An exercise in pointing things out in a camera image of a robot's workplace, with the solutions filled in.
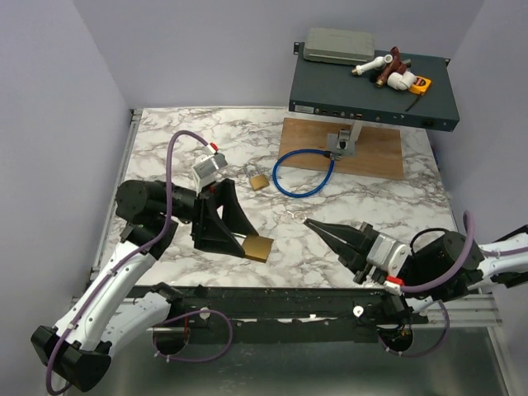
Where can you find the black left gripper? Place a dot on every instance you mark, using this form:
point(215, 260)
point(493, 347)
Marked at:
point(210, 231)

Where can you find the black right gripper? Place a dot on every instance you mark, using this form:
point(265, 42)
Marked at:
point(341, 240)

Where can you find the brass padlock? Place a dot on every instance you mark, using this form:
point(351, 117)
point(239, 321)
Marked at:
point(258, 181)
point(254, 247)

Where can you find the silver key with ring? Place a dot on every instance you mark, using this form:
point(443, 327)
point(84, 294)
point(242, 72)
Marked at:
point(294, 217)

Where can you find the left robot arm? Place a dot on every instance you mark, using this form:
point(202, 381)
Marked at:
point(82, 344)

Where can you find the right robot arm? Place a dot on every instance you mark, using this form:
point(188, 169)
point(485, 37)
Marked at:
point(447, 268)

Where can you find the white pipe elbow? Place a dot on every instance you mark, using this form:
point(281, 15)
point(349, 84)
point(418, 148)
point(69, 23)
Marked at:
point(401, 81)

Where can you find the wooden board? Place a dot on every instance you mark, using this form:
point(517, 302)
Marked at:
point(378, 153)

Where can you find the yellow tape measure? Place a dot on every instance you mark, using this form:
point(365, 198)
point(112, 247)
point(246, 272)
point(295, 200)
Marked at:
point(420, 86)

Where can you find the white pipe with brass end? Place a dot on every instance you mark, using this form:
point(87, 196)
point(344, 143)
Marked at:
point(378, 63)

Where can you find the brown pipe fitting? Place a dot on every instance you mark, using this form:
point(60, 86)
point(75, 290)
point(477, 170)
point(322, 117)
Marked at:
point(393, 64)

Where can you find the grey plastic case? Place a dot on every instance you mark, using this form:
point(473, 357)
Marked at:
point(335, 46)

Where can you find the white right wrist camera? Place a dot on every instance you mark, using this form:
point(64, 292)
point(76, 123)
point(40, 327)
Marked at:
point(387, 256)

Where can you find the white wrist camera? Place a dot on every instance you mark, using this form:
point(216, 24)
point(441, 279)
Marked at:
point(387, 256)
point(204, 172)

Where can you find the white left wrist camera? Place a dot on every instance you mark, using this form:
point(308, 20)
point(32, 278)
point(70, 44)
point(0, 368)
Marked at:
point(204, 172)

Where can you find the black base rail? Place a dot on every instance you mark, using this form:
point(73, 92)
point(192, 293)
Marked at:
point(284, 315)

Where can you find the grey metal socket bracket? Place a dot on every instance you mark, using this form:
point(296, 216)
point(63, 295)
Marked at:
point(341, 145)

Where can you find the blue rack network switch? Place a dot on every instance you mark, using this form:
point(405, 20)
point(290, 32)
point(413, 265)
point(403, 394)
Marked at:
point(331, 90)

